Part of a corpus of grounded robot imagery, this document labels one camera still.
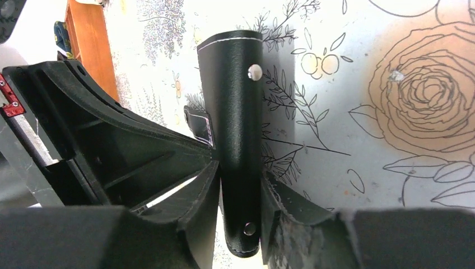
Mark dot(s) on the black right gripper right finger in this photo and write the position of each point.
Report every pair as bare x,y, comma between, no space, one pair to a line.
296,233

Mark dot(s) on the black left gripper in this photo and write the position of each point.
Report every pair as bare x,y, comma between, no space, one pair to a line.
57,123

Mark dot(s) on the floral patterned table mat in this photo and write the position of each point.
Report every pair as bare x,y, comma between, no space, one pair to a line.
367,104

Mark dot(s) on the wooden compartment tray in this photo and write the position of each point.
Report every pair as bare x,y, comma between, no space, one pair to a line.
90,44

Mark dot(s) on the black leather card holder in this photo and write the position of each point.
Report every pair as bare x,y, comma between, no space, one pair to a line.
230,67

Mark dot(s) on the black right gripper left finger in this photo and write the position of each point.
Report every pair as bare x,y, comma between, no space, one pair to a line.
178,232

